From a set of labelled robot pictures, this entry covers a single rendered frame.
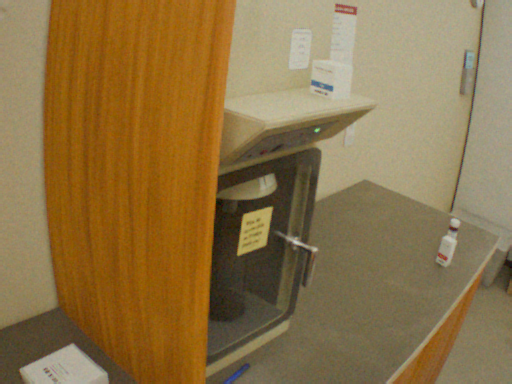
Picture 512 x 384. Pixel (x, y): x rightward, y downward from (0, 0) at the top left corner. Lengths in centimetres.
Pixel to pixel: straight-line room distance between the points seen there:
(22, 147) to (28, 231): 20
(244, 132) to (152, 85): 14
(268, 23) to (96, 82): 29
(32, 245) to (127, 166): 47
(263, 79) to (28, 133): 51
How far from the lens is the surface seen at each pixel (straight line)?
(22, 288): 122
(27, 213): 114
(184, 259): 73
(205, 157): 65
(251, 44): 80
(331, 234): 170
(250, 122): 69
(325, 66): 87
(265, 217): 93
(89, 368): 102
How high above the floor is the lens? 169
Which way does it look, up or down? 23 degrees down
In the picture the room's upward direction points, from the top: 6 degrees clockwise
